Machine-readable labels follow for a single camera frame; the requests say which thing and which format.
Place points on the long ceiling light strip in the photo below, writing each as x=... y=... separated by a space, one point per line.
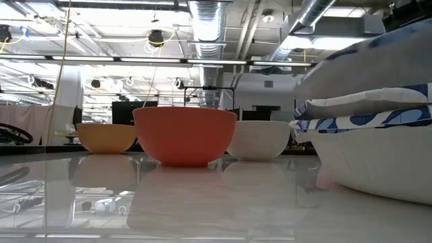
x=152 y=60

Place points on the cream white bowl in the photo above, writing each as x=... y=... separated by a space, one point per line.
x=260 y=140

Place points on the red bowl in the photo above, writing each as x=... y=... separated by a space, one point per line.
x=184 y=135

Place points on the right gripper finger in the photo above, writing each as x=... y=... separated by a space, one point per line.
x=411 y=11

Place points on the teal panel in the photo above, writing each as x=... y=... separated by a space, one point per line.
x=281 y=116

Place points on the black monitor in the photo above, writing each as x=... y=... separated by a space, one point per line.
x=121 y=113

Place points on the white hanging cloth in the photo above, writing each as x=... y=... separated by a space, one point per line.
x=62 y=121

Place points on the black cabinet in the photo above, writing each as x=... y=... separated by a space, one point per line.
x=260 y=113

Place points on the pink hanging curtain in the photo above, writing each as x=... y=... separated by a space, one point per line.
x=20 y=116

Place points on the black curved tube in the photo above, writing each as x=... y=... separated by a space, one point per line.
x=20 y=130

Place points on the light orange bowl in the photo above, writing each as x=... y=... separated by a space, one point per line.
x=106 y=138

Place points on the black metal table frame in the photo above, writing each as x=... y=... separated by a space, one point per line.
x=50 y=150

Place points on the silver ceiling duct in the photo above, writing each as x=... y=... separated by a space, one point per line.
x=310 y=13
x=207 y=27

